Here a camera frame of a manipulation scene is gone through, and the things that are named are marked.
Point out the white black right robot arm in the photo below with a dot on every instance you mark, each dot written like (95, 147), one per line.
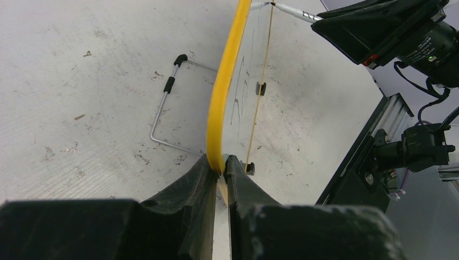
(424, 145)

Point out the black white marker pen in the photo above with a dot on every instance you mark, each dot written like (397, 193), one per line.
(297, 13)

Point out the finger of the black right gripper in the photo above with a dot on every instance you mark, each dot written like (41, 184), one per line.
(401, 10)
(371, 40)

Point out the yellow framed whiteboard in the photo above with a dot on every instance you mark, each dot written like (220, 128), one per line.
(234, 104)

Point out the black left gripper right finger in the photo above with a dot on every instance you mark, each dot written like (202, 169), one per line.
(262, 228)

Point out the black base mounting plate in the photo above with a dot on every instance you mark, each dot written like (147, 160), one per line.
(357, 180)

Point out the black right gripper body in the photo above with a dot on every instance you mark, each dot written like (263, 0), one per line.
(435, 54)

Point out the black whiteboard clip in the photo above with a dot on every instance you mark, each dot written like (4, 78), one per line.
(249, 169)
(260, 89)

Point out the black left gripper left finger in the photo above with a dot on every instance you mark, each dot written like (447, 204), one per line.
(176, 223)

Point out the aluminium front frame rail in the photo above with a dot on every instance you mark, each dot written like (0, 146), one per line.
(448, 172)

